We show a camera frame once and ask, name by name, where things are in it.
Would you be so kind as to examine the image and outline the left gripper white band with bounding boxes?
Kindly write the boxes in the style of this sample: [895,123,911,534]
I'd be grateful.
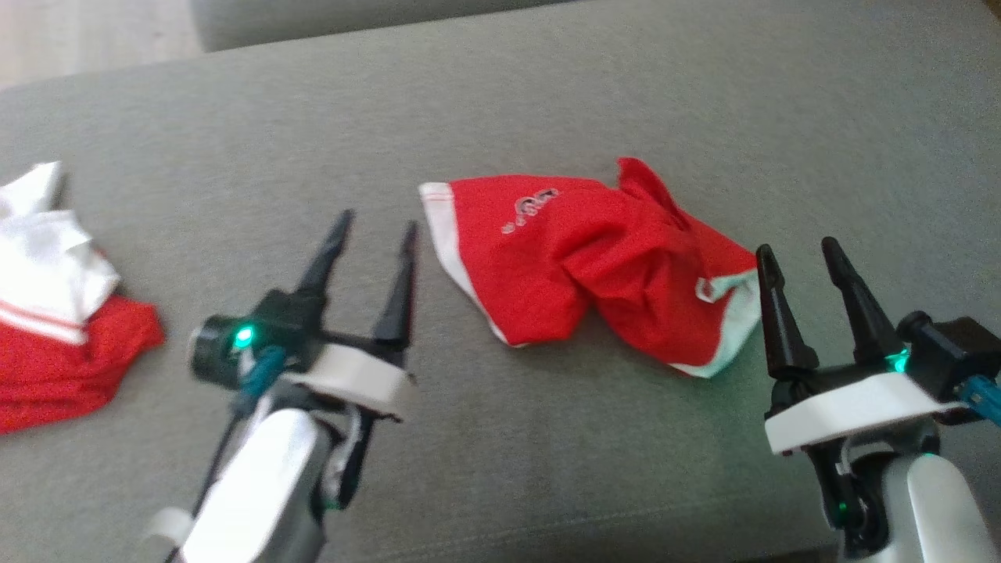
[257,208,421,423]

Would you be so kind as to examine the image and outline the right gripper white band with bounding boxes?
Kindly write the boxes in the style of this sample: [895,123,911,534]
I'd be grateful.
[754,236,968,457]

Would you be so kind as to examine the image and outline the red shorts white trim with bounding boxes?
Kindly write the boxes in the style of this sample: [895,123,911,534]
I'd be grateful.
[418,156,764,380]

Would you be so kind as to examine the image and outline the red white number jersey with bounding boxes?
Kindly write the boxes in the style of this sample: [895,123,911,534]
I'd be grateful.
[0,161,167,436]

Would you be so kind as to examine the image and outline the grey fabric sofa seat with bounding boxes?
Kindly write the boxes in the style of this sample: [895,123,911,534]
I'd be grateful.
[0,0,1001,563]

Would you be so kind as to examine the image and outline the teal left camera cable plug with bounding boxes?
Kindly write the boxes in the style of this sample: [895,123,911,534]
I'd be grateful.
[233,344,289,414]

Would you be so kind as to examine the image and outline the teal camera cable plug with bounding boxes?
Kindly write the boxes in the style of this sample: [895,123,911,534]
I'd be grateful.
[233,344,289,414]
[956,372,1001,428]

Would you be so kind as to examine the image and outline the teal right camera cable plug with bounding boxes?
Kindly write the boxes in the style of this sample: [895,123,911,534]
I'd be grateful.
[956,372,1001,428]

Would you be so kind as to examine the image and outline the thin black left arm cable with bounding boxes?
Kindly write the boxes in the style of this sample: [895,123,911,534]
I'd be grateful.
[163,403,255,563]

